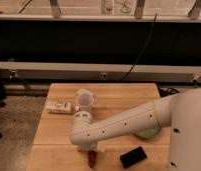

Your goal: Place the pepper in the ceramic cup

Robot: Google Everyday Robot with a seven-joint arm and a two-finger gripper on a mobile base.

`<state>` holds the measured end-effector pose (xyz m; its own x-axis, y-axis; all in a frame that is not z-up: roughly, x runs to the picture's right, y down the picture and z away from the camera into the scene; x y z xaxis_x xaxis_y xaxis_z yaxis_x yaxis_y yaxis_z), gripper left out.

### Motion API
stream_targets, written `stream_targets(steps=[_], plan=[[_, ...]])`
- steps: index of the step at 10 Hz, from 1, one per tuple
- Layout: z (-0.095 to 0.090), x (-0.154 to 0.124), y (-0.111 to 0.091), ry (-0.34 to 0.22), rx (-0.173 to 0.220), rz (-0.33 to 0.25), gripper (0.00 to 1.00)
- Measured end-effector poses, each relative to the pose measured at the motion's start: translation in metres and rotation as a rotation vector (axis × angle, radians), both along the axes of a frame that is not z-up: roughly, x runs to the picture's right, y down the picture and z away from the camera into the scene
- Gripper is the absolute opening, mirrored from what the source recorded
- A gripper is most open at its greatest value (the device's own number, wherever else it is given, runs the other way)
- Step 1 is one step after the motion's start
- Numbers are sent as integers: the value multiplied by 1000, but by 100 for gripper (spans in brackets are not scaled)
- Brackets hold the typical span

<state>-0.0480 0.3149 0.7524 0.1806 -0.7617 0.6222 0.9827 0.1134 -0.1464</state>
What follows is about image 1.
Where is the black cable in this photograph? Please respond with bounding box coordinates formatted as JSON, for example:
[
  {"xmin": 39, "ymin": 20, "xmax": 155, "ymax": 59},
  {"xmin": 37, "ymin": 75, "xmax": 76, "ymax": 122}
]
[{"xmin": 121, "ymin": 13, "xmax": 159, "ymax": 82}]

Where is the green bowl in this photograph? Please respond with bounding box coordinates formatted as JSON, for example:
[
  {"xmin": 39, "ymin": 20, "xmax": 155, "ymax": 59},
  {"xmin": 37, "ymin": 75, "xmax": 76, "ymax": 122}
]
[{"xmin": 135, "ymin": 127, "xmax": 161, "ymax": 139}]

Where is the red pepper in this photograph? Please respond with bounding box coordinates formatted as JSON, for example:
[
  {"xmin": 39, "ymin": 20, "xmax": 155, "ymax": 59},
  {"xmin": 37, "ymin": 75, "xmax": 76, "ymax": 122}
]
[{"xmin": 88, "ymin": 151, "xmax": 97, "ymax": 169}]

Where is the black rectangular sponge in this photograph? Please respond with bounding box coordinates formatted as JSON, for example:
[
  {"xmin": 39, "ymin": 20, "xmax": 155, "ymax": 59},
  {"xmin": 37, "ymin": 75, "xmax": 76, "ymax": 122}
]
[{"xmin": 120, "ymin": 146, "xmax": 147, "ymax": 168}]

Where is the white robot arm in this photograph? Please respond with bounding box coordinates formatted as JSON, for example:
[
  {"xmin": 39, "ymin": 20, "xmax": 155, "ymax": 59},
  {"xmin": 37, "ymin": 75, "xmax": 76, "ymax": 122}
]
[{"xmin": 70, "ymin": 88, "xmax": 201, "ymax": 171}]

